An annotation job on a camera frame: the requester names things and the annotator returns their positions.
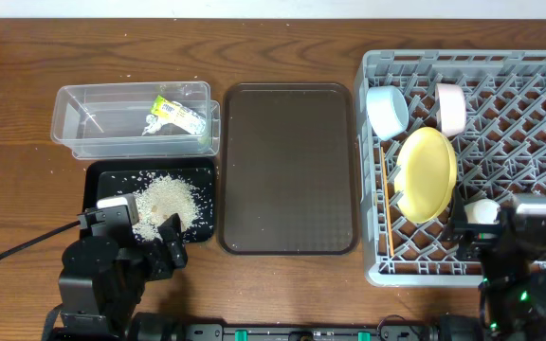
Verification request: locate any white cup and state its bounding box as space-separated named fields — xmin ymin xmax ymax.
xmin=464 ymin=199 xmax=501 ymax=224

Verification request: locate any pile of rice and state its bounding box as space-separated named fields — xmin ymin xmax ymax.
xmin=132 ymin=176 xmax=198 ymax=242

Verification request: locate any yellow plate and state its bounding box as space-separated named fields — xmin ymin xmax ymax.
xmin=393 ymin=127 xmax=458 ymax=224

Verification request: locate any wooden chopstick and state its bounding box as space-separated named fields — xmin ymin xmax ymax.
xmin=382 ymin=155 xmax=396 ymax=259
xmin=379 ymin=145 xmax=393 ymax=257

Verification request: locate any white bowl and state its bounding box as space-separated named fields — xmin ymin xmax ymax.
xmin=435 ymin=83 xmax=466 ymax=137

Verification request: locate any green snack wrapper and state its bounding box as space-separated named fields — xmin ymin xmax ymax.
xmin=142 ymin=96 xmax=206 ymax=135

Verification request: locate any light blue bowl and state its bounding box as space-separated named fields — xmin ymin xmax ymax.
xmin=366 ymin=85 xmax=409 ymax=141

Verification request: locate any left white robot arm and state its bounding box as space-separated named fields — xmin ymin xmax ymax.
xmin=42 ymin=214 xmax=188 ymax=340

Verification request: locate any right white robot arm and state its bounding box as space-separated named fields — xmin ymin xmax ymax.
xmin=439 ymin=189 xmax=546 ymax=340

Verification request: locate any black waste tray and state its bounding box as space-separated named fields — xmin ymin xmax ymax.
xmin=82 ymin=157 xmax=216 ymax=242

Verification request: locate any grey dishwasher rack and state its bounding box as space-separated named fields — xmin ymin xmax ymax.
xmin=354 ymin=50 xmax=546 ymax=287

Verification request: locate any brown serving tray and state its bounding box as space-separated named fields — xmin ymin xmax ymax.
xmin=218 ymin=82 xmax=359 ymax=256

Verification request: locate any clear plastic bin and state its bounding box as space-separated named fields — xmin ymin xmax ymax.
xmin=50 ymin=81 xmax=221 ymax=159

